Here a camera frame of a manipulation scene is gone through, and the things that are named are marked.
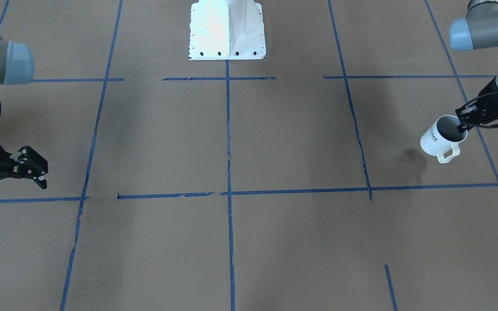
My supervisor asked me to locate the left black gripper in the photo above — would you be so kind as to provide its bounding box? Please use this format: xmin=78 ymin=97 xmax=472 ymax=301
xmin=455 ymin=79 xmax=498 ymax=133

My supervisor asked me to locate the white ribbed HOME mug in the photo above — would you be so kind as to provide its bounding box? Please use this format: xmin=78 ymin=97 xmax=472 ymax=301
xmin=420 ymin=115 xmax=468 ymax=164

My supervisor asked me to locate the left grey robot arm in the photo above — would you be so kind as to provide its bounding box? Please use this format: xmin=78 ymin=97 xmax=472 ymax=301
xmin=449 ymin=0 xmax=498 ymax=133

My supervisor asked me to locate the brown paper table cover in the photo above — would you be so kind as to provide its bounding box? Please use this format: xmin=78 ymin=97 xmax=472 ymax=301
xmin=0 ymin=0 xmax=498 ymax=311

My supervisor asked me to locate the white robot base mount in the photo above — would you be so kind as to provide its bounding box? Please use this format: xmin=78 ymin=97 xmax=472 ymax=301
xmin=188 ymin=0 xmax=267 ymax=60

